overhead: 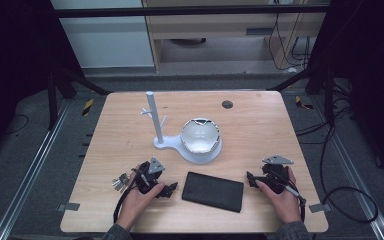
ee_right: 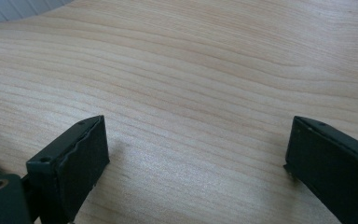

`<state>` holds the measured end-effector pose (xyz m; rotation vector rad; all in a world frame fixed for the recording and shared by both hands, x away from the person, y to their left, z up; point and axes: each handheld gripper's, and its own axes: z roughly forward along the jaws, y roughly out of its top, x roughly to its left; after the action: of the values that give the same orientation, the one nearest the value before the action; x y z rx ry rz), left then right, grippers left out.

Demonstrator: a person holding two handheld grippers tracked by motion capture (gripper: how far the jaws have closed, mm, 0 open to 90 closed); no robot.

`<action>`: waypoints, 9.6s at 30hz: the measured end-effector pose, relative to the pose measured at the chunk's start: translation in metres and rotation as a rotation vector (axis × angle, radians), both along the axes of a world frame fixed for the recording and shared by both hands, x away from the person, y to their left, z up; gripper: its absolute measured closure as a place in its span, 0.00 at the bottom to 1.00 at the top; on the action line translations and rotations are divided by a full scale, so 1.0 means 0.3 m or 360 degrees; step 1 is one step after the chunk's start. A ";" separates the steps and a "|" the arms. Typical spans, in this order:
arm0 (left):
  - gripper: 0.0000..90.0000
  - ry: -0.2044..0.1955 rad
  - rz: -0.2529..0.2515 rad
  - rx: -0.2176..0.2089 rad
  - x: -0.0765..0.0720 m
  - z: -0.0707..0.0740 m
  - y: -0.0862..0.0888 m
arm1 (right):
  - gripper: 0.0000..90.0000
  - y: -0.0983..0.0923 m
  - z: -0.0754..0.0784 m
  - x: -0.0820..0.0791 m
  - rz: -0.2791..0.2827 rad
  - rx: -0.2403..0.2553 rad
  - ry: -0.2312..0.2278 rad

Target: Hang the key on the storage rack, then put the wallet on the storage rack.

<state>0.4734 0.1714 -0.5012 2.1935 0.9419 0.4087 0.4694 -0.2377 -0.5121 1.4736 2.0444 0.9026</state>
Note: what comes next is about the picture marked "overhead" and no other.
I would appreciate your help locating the grey tape piece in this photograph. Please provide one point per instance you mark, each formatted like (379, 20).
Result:
(69, 207)
(320, 208)

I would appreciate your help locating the white peg stand with dish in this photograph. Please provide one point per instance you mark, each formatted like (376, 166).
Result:
(155, 116)

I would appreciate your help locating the white cabinet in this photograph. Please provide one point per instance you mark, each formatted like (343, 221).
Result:
(106, 40)

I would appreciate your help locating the person's right hand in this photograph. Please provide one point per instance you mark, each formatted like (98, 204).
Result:
(285, 205)

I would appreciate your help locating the black horizontal bar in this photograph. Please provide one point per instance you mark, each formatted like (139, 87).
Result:
(180, 11)

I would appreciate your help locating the aluminium floor rail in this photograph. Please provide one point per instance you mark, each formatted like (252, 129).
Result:
(353, 173)
(33, 166)

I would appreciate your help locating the black metal stand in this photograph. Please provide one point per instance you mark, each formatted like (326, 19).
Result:
(52, 100)
(329, 100)

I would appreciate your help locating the bunch of keys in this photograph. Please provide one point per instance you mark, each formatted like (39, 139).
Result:
(120, 182)

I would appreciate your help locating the yellow black tape strip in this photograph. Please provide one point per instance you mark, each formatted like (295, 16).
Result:
(87, 107)
(302, 103)

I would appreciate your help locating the silver foil bowl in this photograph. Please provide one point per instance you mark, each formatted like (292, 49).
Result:
(200, 136)

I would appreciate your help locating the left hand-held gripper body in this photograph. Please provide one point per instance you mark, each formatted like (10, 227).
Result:
(145, 178)

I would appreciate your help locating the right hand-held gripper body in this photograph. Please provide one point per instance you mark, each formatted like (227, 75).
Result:
(276, 175)

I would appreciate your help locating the person's left hand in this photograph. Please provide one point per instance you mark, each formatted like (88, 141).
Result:
(136, 203)

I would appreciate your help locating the black curtain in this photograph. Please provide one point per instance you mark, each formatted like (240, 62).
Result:
(373, 66)
(10, 60)

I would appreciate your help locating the black rectangular tablet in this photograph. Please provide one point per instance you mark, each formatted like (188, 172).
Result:
(213, 191)

